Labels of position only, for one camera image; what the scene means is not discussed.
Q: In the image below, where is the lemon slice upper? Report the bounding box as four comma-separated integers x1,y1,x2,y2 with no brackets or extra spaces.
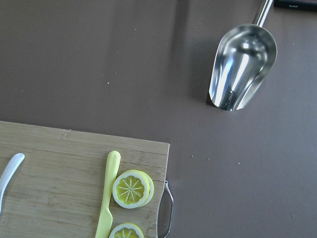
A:
109,223,144,238

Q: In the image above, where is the white ceramic spoon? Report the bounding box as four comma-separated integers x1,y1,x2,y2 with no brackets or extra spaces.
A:
0,153,25,212

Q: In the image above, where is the steel scoop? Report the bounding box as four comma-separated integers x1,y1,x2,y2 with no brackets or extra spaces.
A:
209,0,277,111

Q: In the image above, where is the yellow plastic knife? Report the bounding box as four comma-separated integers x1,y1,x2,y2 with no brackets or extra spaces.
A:
95,151,121,238

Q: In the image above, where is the bamboo cutting board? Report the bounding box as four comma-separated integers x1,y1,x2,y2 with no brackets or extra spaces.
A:
0,121,169,238

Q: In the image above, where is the lemon slice lower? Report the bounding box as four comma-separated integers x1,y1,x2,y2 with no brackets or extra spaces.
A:
112,170,154,209

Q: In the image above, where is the black box frame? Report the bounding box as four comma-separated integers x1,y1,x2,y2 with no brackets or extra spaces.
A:
273,0,317,11

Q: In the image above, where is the lemon slice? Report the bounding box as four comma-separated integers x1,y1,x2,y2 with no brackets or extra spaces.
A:
112,170,154,209
109,223,144,238

